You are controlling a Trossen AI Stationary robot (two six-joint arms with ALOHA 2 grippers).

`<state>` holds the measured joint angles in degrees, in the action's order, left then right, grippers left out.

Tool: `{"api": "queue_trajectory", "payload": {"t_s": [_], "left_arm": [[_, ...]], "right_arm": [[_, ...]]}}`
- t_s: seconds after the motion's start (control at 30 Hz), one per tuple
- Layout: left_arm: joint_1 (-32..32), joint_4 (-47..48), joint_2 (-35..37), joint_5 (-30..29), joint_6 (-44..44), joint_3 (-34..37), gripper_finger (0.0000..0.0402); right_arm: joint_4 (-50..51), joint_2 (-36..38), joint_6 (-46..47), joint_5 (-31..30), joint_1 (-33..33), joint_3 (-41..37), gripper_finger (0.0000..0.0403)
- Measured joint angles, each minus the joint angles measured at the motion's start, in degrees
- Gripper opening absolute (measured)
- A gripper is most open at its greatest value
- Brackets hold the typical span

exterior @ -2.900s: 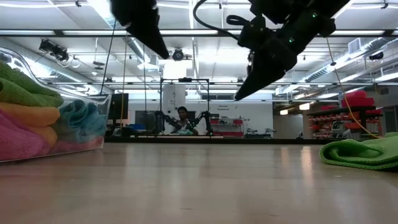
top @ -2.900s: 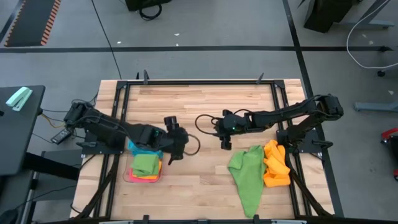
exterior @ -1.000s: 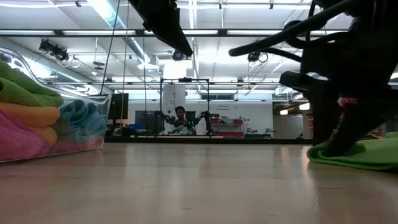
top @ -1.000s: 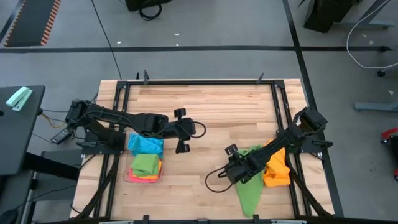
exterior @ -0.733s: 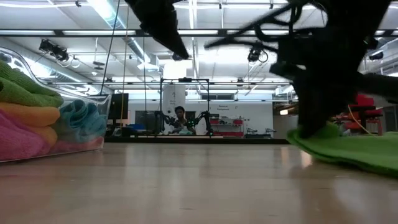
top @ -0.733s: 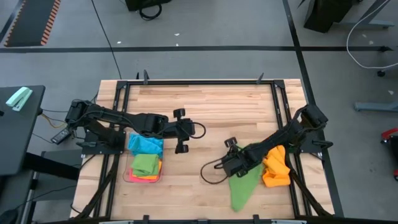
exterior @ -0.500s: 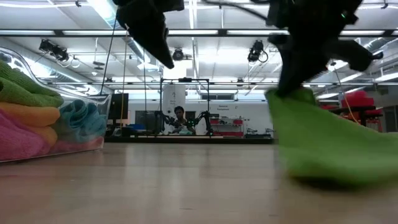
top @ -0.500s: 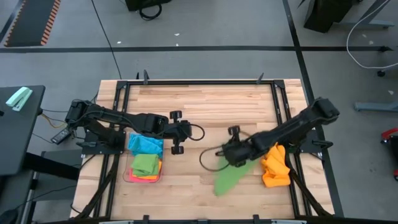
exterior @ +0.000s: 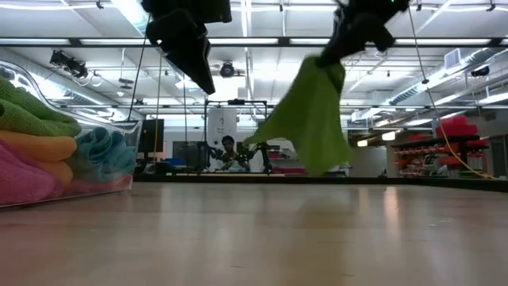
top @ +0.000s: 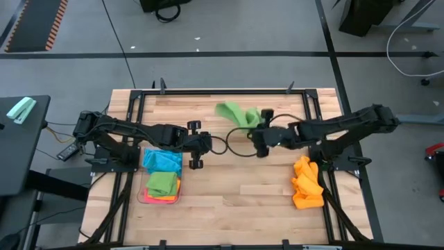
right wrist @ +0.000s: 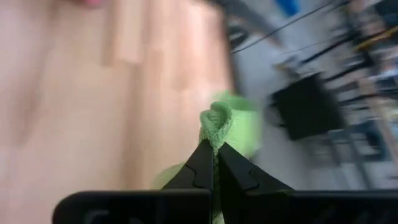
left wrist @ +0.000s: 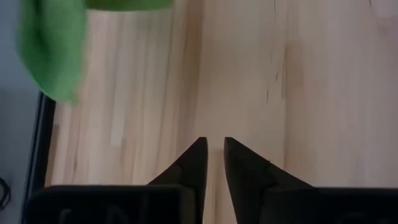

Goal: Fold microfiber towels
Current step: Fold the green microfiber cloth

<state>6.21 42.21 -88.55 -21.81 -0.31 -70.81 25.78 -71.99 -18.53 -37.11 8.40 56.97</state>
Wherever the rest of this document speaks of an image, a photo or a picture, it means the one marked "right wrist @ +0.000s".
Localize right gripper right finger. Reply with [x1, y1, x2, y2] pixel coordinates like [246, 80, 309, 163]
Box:
[217, 142, 398, 224]

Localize green microfiber towel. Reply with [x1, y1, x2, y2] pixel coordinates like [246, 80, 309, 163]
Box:
[152, 90, 264, 224]

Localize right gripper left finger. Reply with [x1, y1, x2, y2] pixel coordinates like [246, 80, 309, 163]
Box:
[52, 139, 215, 224]

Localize black box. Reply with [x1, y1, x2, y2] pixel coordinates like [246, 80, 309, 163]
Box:
[270, 74, 343, 141]

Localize thin black floor cable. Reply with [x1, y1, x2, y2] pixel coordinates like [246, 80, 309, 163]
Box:
[231, 0, 346, 54]

